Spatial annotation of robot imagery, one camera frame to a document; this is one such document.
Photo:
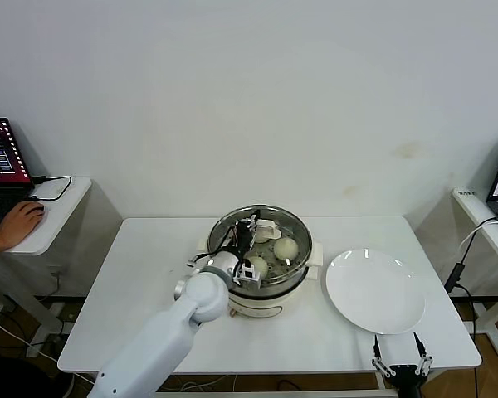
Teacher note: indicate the white steamed baozi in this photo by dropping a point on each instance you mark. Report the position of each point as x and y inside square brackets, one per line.
[263, 238]
[259, 266]
[285, 249]

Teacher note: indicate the stainless steel steamer basket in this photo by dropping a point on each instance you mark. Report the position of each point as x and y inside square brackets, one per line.
[288, 278]

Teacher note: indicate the white table frame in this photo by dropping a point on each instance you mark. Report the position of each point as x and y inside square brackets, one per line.
[274, 390]

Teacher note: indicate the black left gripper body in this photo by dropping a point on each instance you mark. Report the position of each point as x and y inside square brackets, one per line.
[244, 237]

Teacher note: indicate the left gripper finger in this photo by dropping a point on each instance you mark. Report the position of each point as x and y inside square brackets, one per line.
[252, 219]

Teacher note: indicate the round white plate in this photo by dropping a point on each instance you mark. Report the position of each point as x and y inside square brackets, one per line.
[411, 273]

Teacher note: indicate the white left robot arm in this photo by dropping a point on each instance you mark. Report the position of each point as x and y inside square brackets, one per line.
[162, 344]

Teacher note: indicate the white side table with mouse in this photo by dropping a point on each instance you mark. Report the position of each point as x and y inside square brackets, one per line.
[54, 226]

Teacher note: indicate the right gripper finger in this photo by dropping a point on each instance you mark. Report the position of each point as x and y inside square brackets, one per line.
[381, 364]
[426, 362]

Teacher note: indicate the person's bare hand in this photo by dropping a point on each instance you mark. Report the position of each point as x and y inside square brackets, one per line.
[20, 226]

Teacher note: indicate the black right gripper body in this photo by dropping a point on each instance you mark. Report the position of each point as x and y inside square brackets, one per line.
[408, 381]

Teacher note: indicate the black laptop with dark screen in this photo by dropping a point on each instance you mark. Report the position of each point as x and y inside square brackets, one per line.
[0, 166]

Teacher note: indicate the white side table with label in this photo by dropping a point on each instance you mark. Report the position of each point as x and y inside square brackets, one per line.
[473, 207]

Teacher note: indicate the white electric cooking pot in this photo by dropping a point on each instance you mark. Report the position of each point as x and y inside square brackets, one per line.
[265, 307]

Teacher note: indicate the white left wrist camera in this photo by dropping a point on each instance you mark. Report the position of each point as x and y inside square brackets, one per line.
[249, 275]

